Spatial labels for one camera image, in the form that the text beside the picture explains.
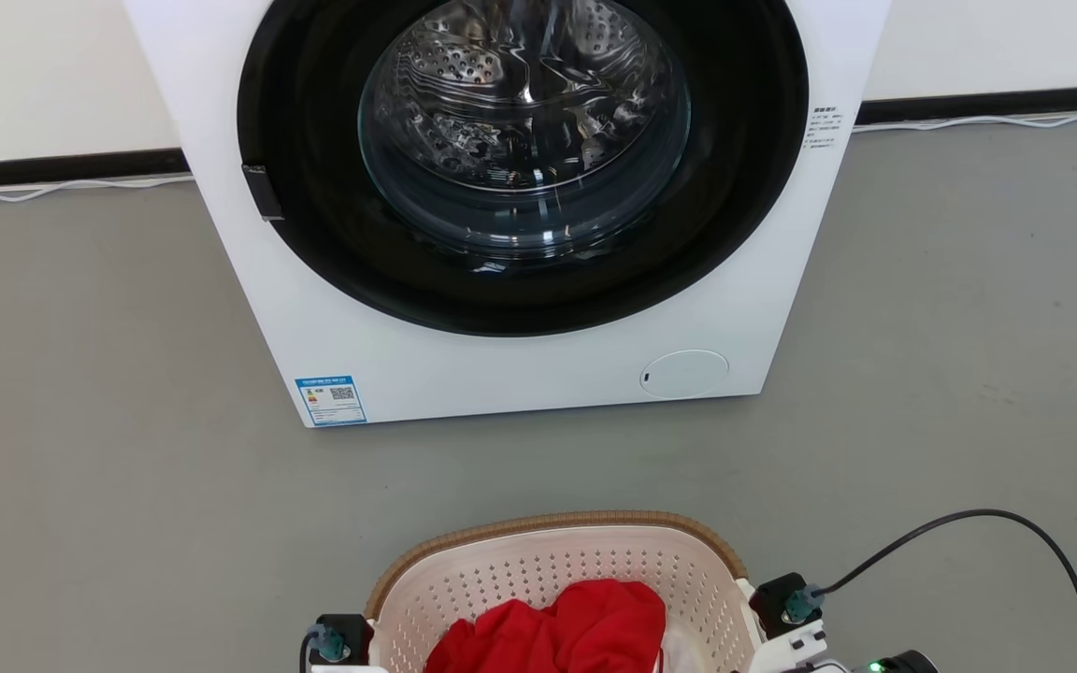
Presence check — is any round white filter cover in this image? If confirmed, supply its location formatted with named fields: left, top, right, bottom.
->
left=639, top=350, right=729, bottom=400

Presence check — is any white front-load washing machine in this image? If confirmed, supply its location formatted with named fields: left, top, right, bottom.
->
left=122, top=0, right=893, bottom=429

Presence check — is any white floor cable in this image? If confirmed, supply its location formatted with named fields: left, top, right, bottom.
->
left=0, top=174, right=195, bottom=202
left=852, top=107, right=1077, bottom=134

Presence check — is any black round glass washer door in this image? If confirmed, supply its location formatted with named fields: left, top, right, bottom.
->
left=237, top=0, right=810, bottom=337

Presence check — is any red garment with white trim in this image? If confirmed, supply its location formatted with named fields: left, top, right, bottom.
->
left=424, top=579, right=668, bottom=673

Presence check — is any black washer door handle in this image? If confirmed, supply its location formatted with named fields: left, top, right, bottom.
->
left=241, top=165, right=285, bottom=222

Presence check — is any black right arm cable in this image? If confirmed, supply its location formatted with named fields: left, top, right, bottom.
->
left=814, top=508, right=1077, bottom=673

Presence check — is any blue energy label sticker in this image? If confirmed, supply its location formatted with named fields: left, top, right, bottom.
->
left=294, top=375, right=368, bottom=428

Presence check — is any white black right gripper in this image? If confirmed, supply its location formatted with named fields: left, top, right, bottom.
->
left=746, top=622, right=829, bottom=673

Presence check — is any cream perforated laundry basket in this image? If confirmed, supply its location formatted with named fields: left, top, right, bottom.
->
left=364, top=510, right=764, bottom=673

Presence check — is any small printed text sticker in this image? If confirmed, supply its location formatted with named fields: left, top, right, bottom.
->
left=805, top=105, right=845, bottom=150

